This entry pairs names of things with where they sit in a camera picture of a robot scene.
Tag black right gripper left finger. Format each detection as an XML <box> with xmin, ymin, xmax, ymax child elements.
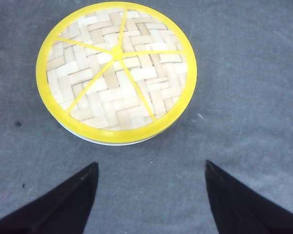
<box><xmin>0</xmin><ymin>162</ymin><xmax>99</xmax><ymax>234</ymax></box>

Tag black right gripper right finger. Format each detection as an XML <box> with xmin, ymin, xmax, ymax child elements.
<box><xmin>205</xmin><ymin>160</ymin><xmax>293</xmax><ymax>234</ymax></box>

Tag woven bamboo steamer lid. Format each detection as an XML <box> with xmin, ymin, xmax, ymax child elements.
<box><xmin>36</xmin><ymin>1</ymin><xmax>197</xmax><ymax>142</ymax></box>

